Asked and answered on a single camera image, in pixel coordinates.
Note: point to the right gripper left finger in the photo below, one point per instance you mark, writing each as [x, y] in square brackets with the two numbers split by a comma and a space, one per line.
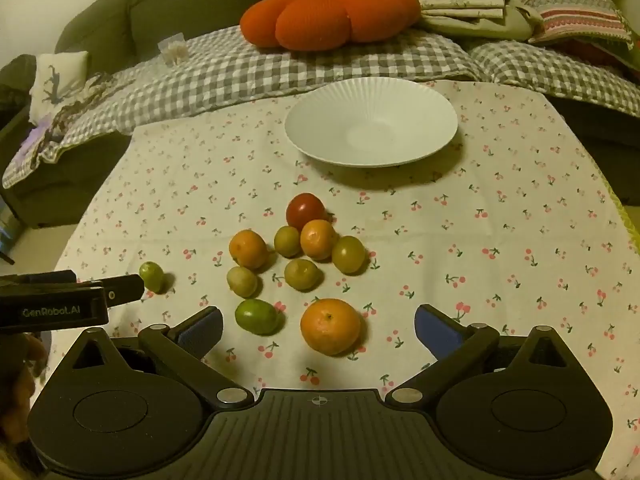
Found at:
[177, 353]

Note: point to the grey checked blanket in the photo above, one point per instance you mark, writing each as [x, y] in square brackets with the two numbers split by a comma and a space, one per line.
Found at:
[224, 70]

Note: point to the striped patterned pillow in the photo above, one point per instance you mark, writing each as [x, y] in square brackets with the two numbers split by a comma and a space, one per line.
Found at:
[573, 19]

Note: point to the small green fruit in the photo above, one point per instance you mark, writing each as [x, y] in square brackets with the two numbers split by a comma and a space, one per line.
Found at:
[153, 276]

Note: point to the bright green oval fruit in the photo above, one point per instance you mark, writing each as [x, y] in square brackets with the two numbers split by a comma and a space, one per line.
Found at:
[257, 316]

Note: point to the small white embroidered cushion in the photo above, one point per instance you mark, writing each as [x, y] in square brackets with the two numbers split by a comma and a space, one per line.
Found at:
[58, 78]

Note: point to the cherry print tablecloth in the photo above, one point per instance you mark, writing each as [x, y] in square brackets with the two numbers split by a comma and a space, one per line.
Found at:
[511, 225]

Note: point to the white ribbed plate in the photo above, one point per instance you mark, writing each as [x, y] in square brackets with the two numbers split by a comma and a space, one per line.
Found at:
[371, 122]

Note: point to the small olive fruit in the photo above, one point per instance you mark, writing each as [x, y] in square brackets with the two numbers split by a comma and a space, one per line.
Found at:
[287, 242]

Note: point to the small clear plastic packet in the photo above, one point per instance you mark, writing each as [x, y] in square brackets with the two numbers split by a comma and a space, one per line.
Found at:
[174, 50]

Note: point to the red tomato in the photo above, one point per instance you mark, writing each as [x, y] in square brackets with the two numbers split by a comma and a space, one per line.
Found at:
[304, 208]

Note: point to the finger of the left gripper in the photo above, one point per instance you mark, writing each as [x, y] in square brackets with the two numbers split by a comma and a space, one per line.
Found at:
[123, 289]

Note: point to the folded floral beige sheets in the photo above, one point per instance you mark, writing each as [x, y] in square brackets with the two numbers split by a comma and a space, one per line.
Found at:
[490, 19]

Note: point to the large orange tangerine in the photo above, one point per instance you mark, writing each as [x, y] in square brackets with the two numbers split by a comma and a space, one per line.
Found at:
[330, 326]

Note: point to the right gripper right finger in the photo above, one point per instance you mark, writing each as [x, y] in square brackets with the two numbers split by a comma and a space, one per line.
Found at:
[458, 350]

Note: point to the operator hand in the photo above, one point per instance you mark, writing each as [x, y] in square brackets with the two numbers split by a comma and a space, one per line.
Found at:
[16, 392]

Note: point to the orange pumpkin cushion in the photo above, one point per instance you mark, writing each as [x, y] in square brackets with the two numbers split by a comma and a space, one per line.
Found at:
[323, 25]

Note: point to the olive green fruit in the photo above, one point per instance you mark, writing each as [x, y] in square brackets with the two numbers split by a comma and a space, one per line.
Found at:
[302, 274]
[349, 255]

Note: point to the pale yellow-green fruit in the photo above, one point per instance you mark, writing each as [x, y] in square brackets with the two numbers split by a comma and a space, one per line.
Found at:
[242, 281]

